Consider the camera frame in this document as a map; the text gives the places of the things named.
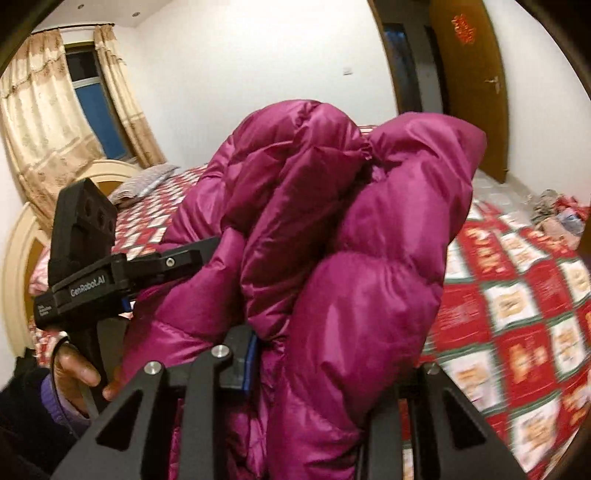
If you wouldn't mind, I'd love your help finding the magenta down jacket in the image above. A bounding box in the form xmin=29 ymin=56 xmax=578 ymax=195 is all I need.
xmin=117 ymin=99 xmax=488 ymax=480

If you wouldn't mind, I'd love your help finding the beige patterned curtain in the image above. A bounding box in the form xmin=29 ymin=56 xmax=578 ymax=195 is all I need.
xmin=0 ymin=30 xmax=105 ymax=232
xmin=92 ymin=25 xmax=167 ymax=169

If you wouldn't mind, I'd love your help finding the dark wooden door frame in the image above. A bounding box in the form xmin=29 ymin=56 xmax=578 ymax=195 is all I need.
xmin=369 ymin=0 xmax=451 ymax=116

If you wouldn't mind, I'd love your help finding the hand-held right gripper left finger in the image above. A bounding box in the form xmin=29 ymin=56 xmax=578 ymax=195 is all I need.
xmin=48 ymin=325 xmax=259 ymax=480

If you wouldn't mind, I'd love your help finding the person's left hand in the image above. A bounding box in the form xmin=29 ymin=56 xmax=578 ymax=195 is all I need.
xmin=51 ymin=339 xmax=123 ymax=414

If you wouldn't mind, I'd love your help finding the person's left forearm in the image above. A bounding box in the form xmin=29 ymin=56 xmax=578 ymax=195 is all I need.
xmin=0 ymin=364 xmax=88 ymax=480

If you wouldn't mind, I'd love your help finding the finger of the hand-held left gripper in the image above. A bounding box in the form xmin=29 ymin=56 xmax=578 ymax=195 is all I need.
xmin=127 ymin=236 xmax=222 ymax=287

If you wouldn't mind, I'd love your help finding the cream wooden headboard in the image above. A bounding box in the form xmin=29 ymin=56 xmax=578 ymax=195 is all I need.
xmin=2 ymin=159 xmax=141 ymax=356

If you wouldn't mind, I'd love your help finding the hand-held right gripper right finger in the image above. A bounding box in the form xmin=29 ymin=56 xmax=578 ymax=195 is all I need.
xmin=355 ymin=362 xmax=529 ymax=480

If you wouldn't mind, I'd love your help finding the window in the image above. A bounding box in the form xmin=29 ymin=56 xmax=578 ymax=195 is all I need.
xmin=65 ymin=44 xmax=132 ymax=160

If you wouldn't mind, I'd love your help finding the red door decoration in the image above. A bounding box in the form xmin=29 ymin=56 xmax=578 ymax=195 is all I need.
xmin=450 ymin=14 xmax=476 ymax=44

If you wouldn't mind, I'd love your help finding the brown wooden door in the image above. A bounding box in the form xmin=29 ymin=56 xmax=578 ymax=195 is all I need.
xmin=429 ymin=0 xmax=511 ymax=183

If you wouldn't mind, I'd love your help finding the red printed bedspread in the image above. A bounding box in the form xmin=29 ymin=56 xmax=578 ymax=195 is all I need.
xmin=28 ymin=124 xmax=591 ymax=480

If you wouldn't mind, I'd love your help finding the pink cloth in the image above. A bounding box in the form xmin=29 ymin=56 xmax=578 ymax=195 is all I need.
xmin=28 ymin=244 xmax=52 ymax=296

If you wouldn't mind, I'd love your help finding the thin black cable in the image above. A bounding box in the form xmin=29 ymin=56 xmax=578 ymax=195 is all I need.
xmin=50 ymin=339 xmax=100 ymax=439

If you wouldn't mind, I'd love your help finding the striped pillow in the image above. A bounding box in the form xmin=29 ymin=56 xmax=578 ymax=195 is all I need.
xmin=108 ymin=164 xmax=181 ymax=206

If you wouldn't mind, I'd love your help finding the curtain rod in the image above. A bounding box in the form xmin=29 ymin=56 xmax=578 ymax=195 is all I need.
xmin=32 ymin=23 xmax=116 ymax=35

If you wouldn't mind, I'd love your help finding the pile of clothes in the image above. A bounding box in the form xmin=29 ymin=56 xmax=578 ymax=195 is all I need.
xmin=531 ymin=188 xmax=591 ymax=250

